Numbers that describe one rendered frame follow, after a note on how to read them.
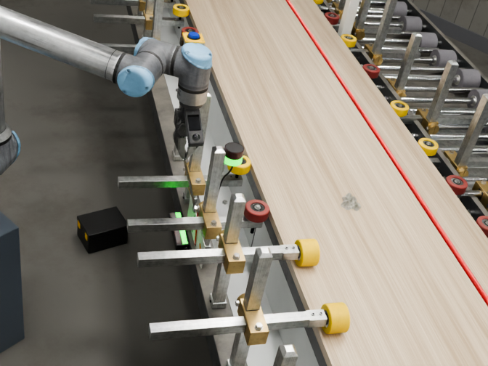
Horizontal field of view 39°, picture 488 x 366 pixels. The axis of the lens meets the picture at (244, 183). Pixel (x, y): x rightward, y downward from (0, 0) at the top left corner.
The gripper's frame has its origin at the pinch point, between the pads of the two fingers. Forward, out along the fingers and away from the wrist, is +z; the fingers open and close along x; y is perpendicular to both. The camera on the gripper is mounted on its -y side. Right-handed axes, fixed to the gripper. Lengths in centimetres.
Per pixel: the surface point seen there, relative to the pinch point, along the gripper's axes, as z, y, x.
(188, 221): 15.2, -13.4, -0.4
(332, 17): 11, 134, -101
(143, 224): 15.2, -14.0, 13.8
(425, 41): 19, 127, -155
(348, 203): 10, -14, -54
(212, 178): 0.2, -10.6, -6.7
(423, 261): 11, -40, -69
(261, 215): 10.7, -16.8, -22.7
